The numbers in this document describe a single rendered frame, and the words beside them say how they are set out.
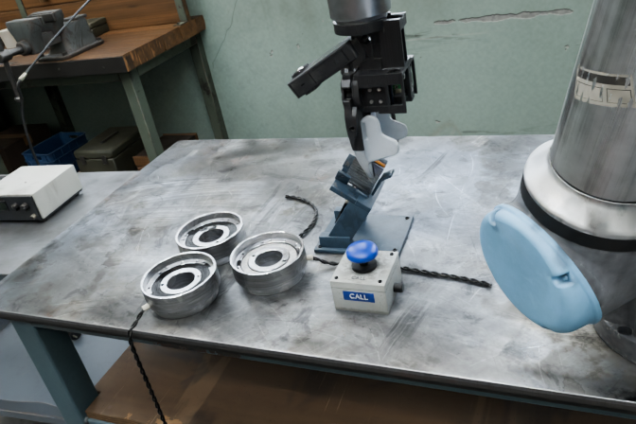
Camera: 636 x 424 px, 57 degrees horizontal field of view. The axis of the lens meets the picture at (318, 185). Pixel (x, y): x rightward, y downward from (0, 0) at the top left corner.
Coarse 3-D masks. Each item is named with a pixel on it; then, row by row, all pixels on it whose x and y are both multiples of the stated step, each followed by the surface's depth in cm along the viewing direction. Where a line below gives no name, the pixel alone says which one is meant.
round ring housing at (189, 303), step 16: (176, 256) 85; (192, 256) 85; (208, 256) 83; (160, 272) 84; (176, 272) 83; (192, 272) 82; (144, 288) 80; (160, 288) 80; (176, 288) 83; (208, 288) 78; (160, 304) 76; (176, 304) 76; (192, 304) 77; (208, 304) 79
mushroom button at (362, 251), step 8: (360, 240) 73; (368, 240) 73; (352, 248) 72; (360, 248) 72; (368, 248) 72; (376, 248) 72; (352, 256) 71; (360, 256) 71; (368, 256) 71; (376, 256) 71; (360, 264) 73
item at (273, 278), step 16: (256, 240) 86; (272, 240) 86; (288, 240) 85; (240, 256) 83; (256, 256) 83; (272, 256) 84; (288, 256) 81; (304, 256) 80; (240, 272) 78; (272, 272) 77; (288, 272) 78; (304, 272) 82; (256, 288) 78; (272, 288) 78; (288, 288) 79
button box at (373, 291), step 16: (384, 256) 74; (336, 272) 73; (352, 272) 73; (368, 272) 72; (384, 272) 72; (400, 272) 76; (336, 288) 72; (352, 288) 71; (368, 288) 70; (384, 288) 70; (400, 288) 72; (336, 304) 74; (352, 304) 73; (368, 304) 72; (384, 304) 71
